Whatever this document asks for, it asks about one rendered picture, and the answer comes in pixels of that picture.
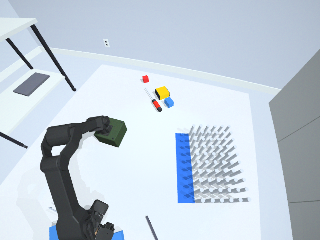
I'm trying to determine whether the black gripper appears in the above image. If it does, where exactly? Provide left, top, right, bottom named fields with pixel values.
left=91, top=199, right=109, bottom=229

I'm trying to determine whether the blue rectangular block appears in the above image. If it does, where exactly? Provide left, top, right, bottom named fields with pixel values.
left=164, top=97, right=174, bottom=108
left=49, top=225, right=59, bottom=240
left=112, top=230, right=125, bottom=240

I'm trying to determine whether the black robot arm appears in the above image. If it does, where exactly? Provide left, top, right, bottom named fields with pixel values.
left=40, top=115, right=115, bottom=240

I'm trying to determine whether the red and black screwdriver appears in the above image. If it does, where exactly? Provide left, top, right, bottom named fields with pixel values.
left=145, top=87, right=163, bottom=112

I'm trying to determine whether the small red cube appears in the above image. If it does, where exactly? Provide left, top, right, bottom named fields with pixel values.
left=142, top=75, right=149, bottom=84

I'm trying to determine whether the blue flat strip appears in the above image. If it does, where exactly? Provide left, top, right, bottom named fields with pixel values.
left=175, top=133, right=195, bottom=204

